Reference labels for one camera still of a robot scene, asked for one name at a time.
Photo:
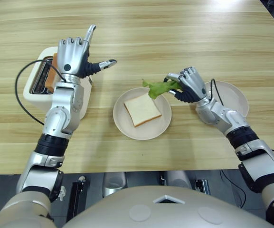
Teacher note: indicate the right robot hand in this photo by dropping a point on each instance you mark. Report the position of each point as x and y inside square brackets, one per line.
[193, 86]

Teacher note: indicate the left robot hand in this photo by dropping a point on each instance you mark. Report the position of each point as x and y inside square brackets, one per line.
[71, 58]

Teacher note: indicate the green lettuce leaf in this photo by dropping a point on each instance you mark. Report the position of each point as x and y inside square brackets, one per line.
[159, 88]

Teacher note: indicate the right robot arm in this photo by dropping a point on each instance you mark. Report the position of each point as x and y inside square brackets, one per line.
[246, 147]

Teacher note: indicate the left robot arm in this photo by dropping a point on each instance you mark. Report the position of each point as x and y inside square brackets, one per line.
[56, 123]

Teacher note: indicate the toasted bread slice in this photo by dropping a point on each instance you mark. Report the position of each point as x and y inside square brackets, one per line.
[51, 78]

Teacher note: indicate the cream round plate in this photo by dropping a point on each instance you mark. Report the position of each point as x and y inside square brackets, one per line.
[142, 113]
[234, 95]

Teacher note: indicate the cream toaster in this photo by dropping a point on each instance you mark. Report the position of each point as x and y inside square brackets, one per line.
[38, 92]

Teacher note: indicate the white bread slice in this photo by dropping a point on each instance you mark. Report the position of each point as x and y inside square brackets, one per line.
[142, 109]

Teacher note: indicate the robot body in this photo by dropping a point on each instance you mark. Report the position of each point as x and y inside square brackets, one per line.
[165, 209]

